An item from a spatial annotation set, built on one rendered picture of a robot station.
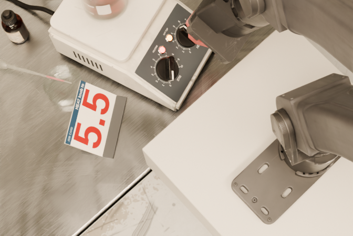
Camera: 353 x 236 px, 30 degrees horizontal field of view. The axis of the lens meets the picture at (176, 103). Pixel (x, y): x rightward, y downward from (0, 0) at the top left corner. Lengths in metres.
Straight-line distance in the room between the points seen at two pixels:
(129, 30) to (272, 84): 0.20
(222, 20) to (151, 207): 0.28
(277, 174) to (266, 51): 0.16
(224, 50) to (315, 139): 0.17
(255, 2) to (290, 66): 0.26
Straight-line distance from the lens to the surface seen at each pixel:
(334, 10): 0.52
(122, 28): 0.87
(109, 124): 0.91
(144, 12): 0.88
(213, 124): 0.83
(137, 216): 0.88
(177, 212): 0.88
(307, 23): 0.57
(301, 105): 0.67
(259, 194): 0.80
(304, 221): 0.82
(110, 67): 0.88
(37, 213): 0.90
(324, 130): 0.64
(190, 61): 0.90
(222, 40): 0.77
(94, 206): 0.89
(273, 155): 0.82
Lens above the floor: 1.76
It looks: 70 degrees down
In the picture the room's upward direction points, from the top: 6 degrees counter-clockwise
